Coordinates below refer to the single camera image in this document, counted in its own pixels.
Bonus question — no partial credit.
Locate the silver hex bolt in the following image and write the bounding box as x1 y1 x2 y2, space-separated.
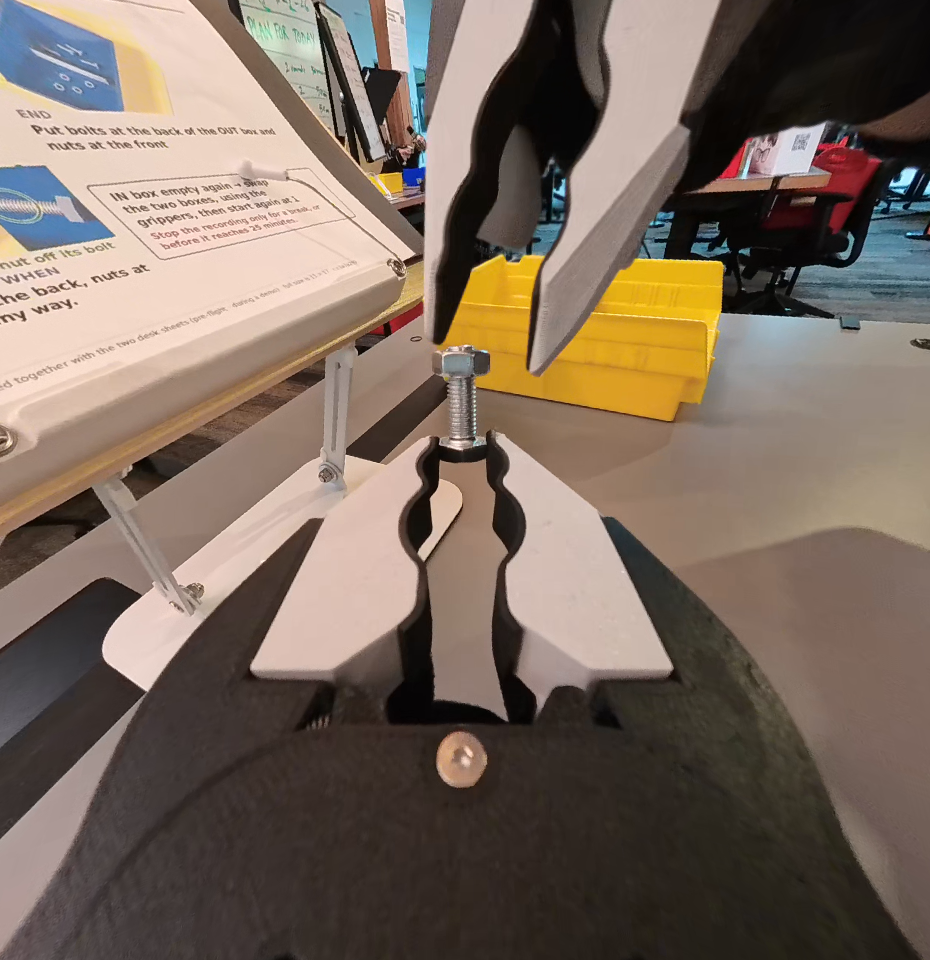
432 343 490 455

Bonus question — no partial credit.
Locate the framed easel whiteboard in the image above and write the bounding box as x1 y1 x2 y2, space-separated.
315 0 392 163

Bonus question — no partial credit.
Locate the yellow plastic bin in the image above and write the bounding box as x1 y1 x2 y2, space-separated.
442 255 726 423

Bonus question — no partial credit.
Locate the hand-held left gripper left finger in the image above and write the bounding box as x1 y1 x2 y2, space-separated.
249 436 443 685

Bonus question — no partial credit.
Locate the thin metal wire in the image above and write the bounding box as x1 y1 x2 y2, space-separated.
238 159 407 280

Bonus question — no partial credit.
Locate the white sheet clip bar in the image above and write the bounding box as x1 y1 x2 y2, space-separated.
0 258 409 511

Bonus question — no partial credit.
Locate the wooden table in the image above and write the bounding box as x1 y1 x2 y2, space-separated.
663 168 835 262

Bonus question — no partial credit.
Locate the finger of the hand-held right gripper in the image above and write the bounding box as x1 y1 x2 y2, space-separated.
527 0 726 378
423 0 556 346

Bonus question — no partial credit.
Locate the background work table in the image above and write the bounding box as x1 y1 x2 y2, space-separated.
375 183 430 220

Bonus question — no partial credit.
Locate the picture card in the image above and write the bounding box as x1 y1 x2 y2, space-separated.
741 133 785 178

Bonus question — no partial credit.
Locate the whiteboard with green writing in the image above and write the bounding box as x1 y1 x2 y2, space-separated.
238 0 327 133

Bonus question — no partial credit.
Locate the wooden sheet board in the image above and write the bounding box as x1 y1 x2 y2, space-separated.
0 0 428 541

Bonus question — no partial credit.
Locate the white stand strut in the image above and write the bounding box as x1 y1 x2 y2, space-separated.
318 348 358 493
93 476 208 618

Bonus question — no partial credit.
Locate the printed instruction sheet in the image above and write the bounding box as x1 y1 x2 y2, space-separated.
0 0 406 376

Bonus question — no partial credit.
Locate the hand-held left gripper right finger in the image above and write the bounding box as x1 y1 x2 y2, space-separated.
481 429 676 710

